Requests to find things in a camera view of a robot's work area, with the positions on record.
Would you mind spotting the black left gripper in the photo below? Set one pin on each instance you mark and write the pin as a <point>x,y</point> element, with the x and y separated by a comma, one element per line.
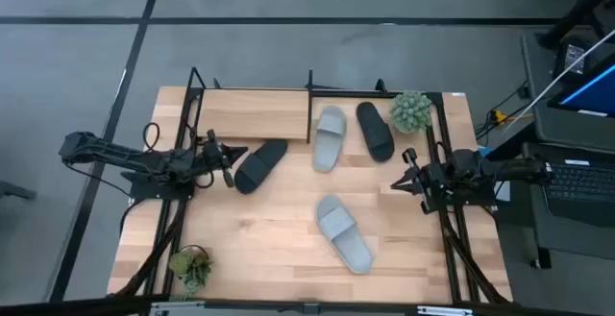
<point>214,157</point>

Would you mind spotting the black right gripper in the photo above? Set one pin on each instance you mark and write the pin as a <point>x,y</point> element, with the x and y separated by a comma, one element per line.
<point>432,181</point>

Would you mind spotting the black slide sandal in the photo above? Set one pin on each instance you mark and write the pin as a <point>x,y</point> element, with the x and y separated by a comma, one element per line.
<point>375,133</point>
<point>259,167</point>

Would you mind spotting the grey slide sandal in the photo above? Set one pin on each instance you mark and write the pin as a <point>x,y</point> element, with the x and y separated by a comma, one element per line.
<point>343,234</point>
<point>329,138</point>

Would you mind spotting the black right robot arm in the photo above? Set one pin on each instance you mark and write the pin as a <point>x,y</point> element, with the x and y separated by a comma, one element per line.
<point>509,169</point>

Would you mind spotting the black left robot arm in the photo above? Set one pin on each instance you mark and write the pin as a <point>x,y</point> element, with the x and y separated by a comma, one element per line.
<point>105,153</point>

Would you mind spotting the round green succulent plant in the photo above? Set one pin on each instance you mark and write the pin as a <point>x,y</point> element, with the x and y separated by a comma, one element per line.
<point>410,112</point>

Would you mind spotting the yellow power plug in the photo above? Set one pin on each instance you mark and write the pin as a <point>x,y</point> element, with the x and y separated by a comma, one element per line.
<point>499,116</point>

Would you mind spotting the small plant in dark pot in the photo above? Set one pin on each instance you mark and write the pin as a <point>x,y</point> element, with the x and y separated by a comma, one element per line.
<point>192,268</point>

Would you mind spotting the black laptop keyboard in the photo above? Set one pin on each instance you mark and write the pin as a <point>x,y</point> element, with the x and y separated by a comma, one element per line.
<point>576,181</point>

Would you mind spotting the black crossbar with silver brackets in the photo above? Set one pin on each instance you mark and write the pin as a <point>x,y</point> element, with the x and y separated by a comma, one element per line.
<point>96,306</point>

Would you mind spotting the black device with label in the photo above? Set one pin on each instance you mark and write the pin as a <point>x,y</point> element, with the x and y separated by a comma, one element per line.
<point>574,59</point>

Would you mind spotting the monitor with blue screen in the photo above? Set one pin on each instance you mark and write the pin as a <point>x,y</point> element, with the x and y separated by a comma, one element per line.
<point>596,92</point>

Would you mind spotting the dark chair leg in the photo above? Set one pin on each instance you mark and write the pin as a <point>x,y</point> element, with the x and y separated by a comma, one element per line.
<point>14,191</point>

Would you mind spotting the thin white rod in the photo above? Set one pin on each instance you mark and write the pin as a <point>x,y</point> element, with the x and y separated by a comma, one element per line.
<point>591,52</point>

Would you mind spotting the black stand leg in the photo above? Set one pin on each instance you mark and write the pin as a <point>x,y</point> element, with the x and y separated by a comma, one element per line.
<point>576,14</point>

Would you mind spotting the wooden shelf with black frame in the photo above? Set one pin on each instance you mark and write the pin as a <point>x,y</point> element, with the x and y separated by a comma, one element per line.
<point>254,114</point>

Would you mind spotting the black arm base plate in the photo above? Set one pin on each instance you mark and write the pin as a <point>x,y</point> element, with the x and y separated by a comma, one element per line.
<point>475,201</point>
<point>144,191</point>

